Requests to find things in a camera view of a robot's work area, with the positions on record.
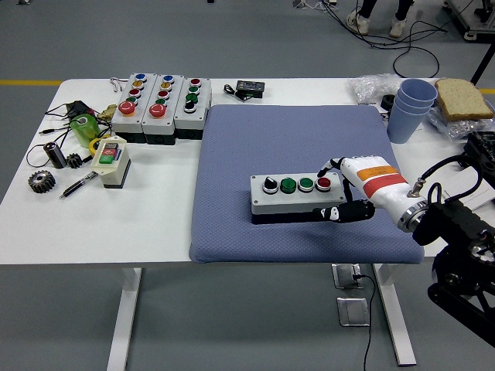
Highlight large black gear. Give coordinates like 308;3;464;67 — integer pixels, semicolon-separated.
26;170;56;194

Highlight green plastic cylinder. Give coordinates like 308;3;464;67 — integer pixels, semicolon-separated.
69;113;100;148

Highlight black meter cable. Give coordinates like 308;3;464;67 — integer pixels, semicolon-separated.
222;83;244;103

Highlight blue plastic cup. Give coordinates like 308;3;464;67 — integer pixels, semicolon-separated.
386;99;431;145
399;78;438;107
394;92;435;115

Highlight white rectangular plate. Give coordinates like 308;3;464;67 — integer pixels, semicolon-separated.
440;166;495;212

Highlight clear bubble wrap bag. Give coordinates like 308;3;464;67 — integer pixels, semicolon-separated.
346;73;403;113

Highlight yellow tape roll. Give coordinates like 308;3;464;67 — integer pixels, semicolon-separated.
88;134;113;156

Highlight white table leg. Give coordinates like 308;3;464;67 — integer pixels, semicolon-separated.
106;267;143;371
372;263;418;367

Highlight person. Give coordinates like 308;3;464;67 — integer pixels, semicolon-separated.
345;0;415;39

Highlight black floor cables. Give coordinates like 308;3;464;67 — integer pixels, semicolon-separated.
316;0;456;79

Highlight thin black wires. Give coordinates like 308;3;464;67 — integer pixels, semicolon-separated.
25;102;113;168

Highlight black pen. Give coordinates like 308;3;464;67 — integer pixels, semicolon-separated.
59;171;98;201

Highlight aluminium frame cart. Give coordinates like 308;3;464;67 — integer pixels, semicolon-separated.
442;0;495;39

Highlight black digital meter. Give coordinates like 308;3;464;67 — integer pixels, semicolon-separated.
234;79;267;100

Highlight grey five-button control box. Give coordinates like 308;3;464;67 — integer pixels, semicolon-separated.
141;73;184;146
111;72;158;143

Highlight grey four-button control box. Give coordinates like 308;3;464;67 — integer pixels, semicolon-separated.
172;77;213;141
249;172;347;225

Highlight brass fitting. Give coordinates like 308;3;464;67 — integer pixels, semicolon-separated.
96;103;119;121

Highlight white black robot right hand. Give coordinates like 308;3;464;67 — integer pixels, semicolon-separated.
312;154;418;225

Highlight clear plastic bag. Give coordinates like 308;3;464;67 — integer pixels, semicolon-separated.
427;104;495;141

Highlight black power cable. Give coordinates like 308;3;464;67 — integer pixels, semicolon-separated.
352;273;377;371

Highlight blue-grey cushion mat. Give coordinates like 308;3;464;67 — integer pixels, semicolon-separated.
188;103;425;266

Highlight cream switch box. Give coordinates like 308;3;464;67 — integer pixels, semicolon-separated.
91;134;131;190

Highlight bread slice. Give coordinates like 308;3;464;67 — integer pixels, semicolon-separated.
433;77;495;121

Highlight black cylindrical capacitor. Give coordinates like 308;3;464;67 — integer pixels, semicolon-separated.
43;141;67;170

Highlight metal floor outlet box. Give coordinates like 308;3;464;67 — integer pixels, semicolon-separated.
331;263;365;290
336;296;371;328

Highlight black mechanical device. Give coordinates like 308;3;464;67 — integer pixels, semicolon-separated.
462;131;495;171

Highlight black power adapter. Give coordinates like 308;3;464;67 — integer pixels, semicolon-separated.
61;100;97;119

